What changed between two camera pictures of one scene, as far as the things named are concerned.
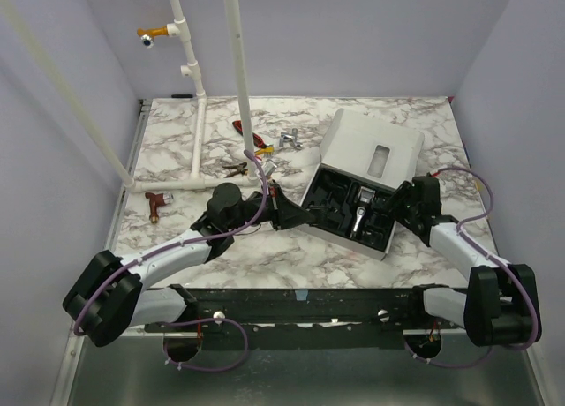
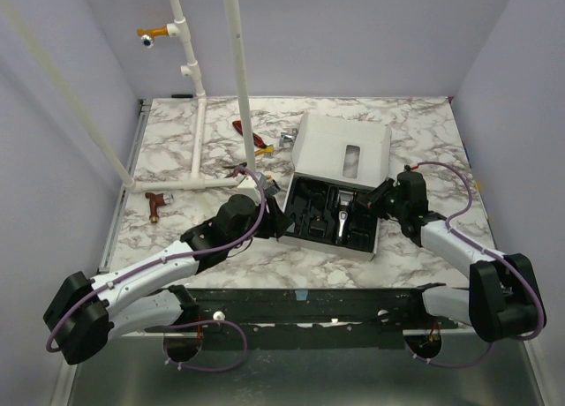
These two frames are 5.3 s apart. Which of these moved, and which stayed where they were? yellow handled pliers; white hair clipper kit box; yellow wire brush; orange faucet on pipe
Moved: white hair clipper kit box
Stayed: orange faucet on pipe; yellow handled pliers; yellow wire brush
